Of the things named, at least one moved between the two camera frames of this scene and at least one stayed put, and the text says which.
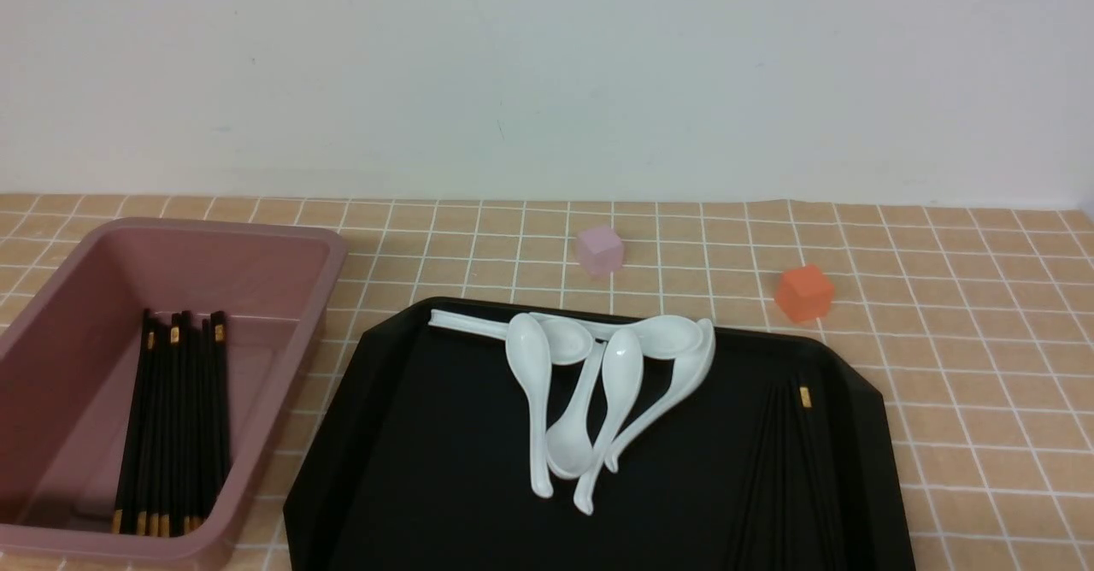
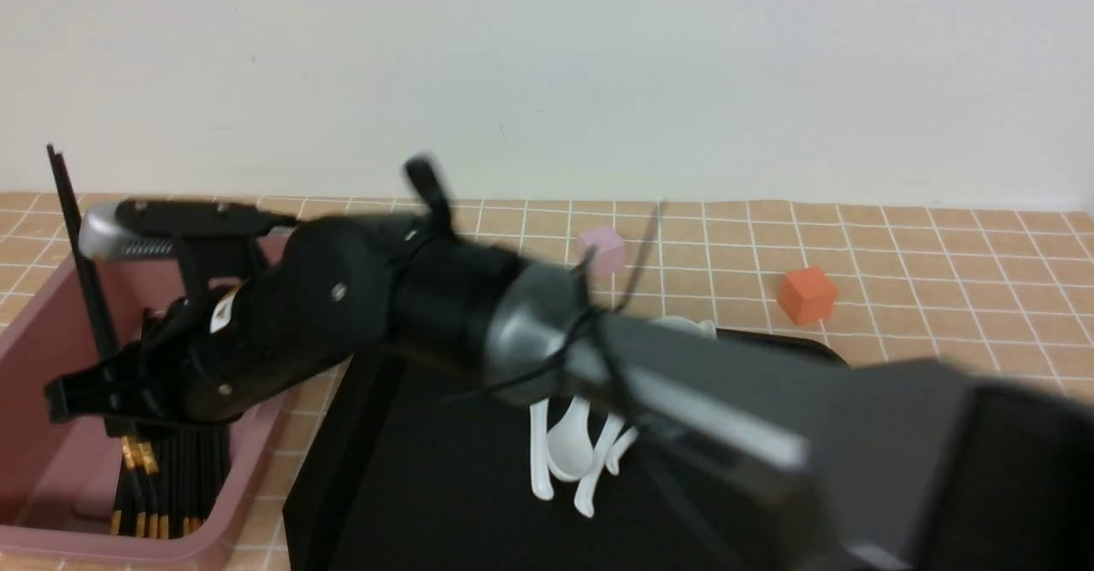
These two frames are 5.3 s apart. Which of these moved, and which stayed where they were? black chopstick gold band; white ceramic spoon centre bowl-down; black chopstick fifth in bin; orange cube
Moved: black chopstick gold band
Stayed: orange cube; white ceramic spoon centre bowl-down; black chopstick fifth in bin
